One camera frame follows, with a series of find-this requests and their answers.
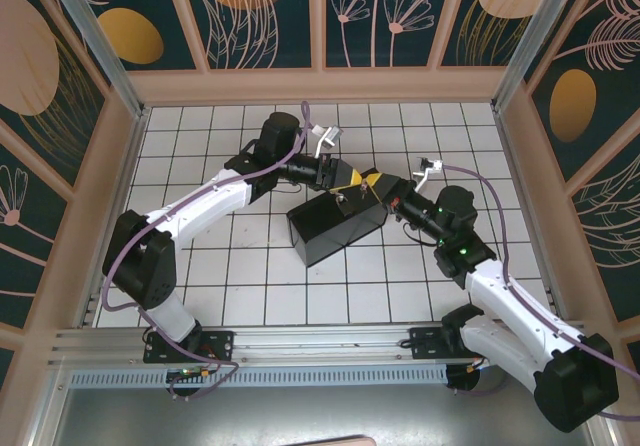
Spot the pink flat object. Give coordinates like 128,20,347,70
305,434,377,446

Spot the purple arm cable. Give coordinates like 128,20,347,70
442,164,640,422
102,100,314,401

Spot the grey slotted cable duct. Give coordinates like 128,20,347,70
68,364,450,388

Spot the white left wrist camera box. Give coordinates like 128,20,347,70
309,124,344,158

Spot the aluminium mounting rail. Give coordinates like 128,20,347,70
47,319,597,368

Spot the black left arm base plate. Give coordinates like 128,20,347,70
143,330,236,365

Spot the black box with starry-night lid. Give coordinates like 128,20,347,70
285,165,402,268

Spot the grey metal sheet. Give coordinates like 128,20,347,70
49,383,601,446

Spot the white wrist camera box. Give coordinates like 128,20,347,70
411,155,446,193
309,124,344,158

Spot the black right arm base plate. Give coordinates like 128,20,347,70
408,326,501,360

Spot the aluminium frame post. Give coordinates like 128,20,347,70
39,0,152,120
489,0,584,115

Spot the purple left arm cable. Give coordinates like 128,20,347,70
102,100,314,401

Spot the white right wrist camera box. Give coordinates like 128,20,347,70
411,155,446,193

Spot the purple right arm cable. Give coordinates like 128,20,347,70
442,164,640,422

